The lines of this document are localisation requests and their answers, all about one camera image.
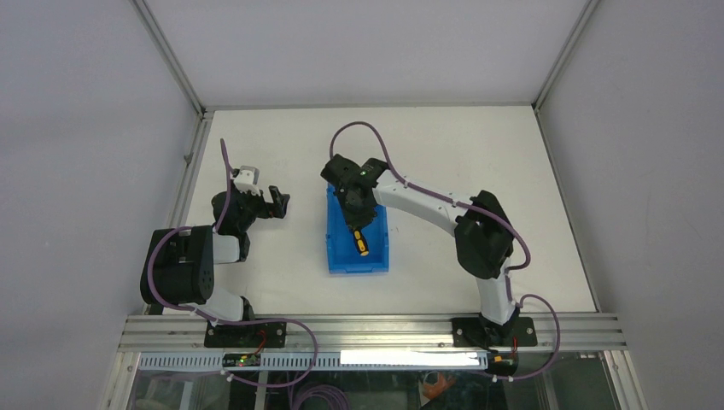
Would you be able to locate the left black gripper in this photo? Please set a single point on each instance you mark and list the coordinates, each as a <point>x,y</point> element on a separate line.
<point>276,209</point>

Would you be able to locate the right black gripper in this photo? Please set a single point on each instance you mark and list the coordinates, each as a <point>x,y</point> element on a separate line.
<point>355,220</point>

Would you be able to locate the yellow black screwdriver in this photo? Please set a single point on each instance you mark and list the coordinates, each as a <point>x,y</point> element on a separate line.
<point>360,243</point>

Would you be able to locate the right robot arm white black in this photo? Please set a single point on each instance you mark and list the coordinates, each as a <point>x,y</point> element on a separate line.
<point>481,231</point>

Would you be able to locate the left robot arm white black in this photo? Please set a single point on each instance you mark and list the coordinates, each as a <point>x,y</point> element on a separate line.
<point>179,269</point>

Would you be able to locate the blue plastic bin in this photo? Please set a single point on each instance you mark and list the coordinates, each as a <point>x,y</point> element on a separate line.
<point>342,256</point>

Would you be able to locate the orange object below table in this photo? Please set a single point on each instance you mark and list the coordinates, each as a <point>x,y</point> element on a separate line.
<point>433,384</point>

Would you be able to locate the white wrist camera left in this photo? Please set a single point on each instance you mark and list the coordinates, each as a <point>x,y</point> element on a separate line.
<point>245,179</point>

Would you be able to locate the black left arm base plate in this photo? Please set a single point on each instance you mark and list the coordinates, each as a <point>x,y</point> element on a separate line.
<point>245,334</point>

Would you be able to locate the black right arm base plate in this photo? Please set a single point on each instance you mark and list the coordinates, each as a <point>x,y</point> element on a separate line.
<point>481,333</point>

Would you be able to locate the aluminium rail front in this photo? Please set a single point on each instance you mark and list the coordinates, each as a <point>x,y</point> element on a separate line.
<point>570,332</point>

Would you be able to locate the white slotted cable duct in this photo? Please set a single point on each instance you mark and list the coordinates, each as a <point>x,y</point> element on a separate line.
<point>345,360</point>

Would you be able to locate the aluminium frame post left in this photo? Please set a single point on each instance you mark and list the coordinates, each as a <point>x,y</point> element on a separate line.
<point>168,56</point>

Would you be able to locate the aluminium frame post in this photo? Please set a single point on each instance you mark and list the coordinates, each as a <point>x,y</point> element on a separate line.
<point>168,56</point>
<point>567,50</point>

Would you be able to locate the aluminium frame post right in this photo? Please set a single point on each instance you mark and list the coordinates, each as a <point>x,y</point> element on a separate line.
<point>567,50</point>

